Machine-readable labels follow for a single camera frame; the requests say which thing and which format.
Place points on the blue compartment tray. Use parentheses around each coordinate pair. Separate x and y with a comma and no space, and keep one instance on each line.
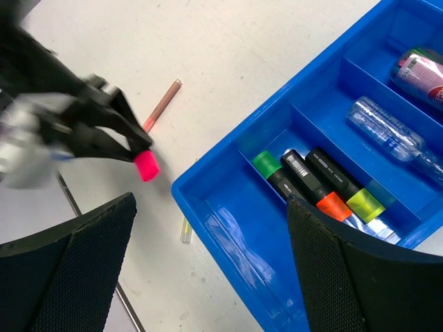
(314,206)

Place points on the orange refill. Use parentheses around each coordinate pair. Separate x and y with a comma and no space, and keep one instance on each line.
(161,106)

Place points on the pink patterned tube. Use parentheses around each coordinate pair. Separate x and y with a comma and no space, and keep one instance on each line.
(418,72)

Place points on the orange highlighter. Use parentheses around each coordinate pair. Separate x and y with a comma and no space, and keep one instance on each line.
(313,189)

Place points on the pink highlighter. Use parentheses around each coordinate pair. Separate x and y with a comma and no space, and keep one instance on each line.
(147,165)

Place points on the green highlighter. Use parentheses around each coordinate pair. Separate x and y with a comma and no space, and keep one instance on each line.
(271,169)

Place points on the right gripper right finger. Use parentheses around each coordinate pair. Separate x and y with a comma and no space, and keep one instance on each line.
(351,281)

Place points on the yellow refill in clear tube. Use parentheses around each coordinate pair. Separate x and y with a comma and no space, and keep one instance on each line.
(186,232)

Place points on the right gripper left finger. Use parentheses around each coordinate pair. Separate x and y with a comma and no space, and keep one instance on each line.
(63,278)

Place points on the clear spray bottle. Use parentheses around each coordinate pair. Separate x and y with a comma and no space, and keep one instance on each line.
(395,138)

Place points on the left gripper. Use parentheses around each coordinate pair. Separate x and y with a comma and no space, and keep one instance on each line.
(27,67)

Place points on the yellow highlighter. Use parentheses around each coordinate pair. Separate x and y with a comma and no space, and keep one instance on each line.
(354,194)

